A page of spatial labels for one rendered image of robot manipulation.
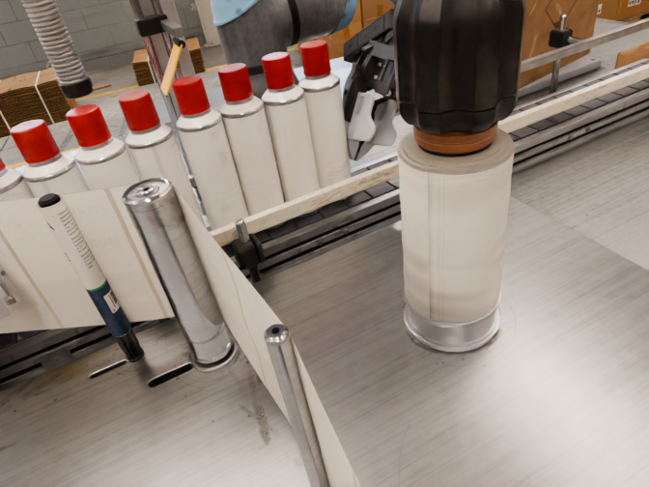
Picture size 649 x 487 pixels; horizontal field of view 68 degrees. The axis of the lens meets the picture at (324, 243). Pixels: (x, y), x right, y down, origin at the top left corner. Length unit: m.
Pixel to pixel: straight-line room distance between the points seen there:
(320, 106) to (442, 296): 0.30
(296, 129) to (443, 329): 0.30
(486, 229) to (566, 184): 0.43
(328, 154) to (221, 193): 0.15
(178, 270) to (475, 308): 0.25
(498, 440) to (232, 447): 0.21
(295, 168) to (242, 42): 0.36
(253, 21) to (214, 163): 0.39
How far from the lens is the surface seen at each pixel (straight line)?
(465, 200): 0.35
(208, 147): 0.56
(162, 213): 0.38
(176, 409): 0.47
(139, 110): 0.55
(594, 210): 0.75
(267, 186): 0.61
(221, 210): 0.60
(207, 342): 0.46
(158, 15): 0.62
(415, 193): 0.36
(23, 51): 6.17
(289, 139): 0.59
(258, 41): 0.91
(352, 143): 0.66
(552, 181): 0.81
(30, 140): 0.55
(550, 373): 0.46
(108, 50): 6.06
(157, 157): 0.56
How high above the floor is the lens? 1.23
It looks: 36 degrees down
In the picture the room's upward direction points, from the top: 10 degrees counter-clockwise
